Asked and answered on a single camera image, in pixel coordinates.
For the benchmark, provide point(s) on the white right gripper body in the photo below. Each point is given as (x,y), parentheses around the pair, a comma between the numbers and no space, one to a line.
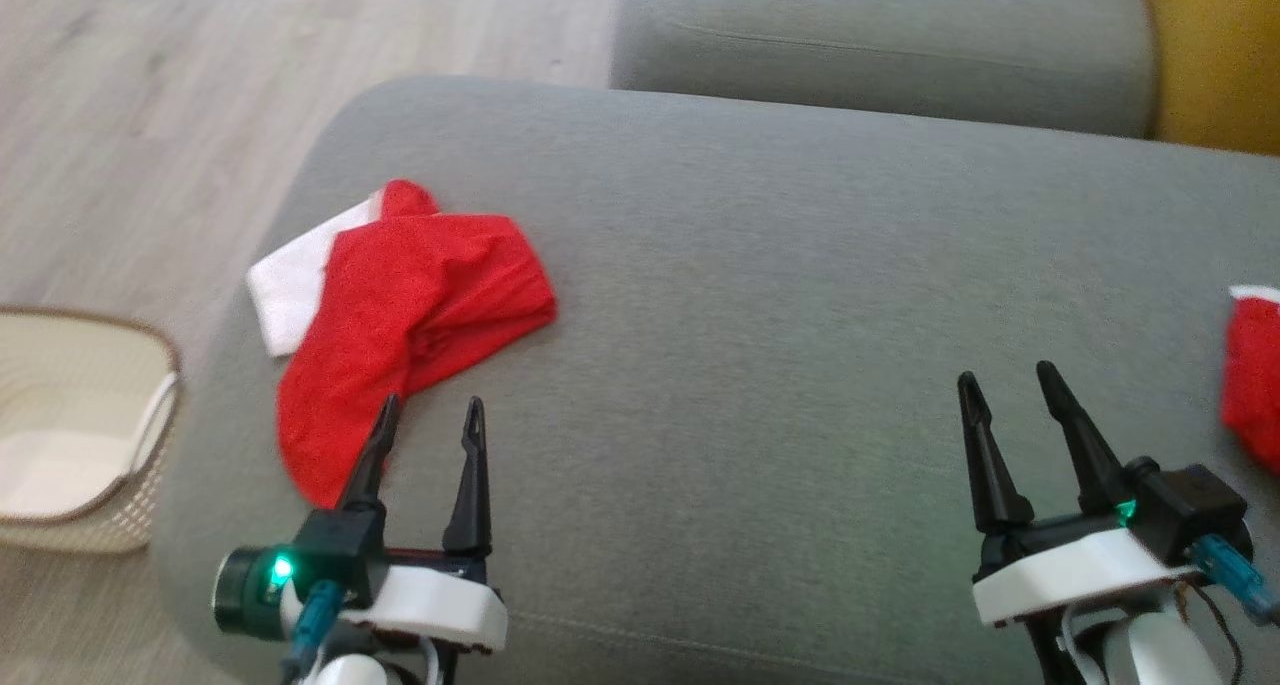
(1070,570)

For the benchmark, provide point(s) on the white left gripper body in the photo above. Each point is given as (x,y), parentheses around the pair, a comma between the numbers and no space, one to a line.
(430,605)

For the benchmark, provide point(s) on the grey sofa back cushion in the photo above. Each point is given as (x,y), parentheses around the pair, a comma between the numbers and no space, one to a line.
(880,45)

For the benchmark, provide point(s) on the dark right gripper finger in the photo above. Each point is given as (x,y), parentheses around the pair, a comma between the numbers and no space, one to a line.
(990,455)
(1085,445)

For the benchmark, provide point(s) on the yellow sofa cushion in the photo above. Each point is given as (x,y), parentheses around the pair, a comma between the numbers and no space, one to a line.
(1220,55)

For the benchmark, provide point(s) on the red jersey with white sleeves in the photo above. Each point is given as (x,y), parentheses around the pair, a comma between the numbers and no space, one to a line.
(420,295)

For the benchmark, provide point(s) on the cream woven laundry basket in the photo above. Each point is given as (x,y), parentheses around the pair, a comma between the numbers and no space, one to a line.
(70,435)

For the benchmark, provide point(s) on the red shorts with white trim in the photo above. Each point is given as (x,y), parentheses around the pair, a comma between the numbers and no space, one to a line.
(1255,385)

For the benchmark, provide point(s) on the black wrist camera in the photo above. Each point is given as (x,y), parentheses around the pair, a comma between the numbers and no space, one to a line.
(1190,505)
(300,570)

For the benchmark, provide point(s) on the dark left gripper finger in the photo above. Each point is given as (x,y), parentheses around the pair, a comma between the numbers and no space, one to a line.
(370,455)
(470,485)

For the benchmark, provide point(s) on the large grey sofa seat cushion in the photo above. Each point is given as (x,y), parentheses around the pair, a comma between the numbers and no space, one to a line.
(760,315)

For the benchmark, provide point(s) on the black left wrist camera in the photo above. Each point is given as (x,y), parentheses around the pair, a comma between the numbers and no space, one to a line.
(300,570)

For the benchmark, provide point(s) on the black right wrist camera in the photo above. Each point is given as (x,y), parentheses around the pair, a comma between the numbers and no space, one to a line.
(1190,505)

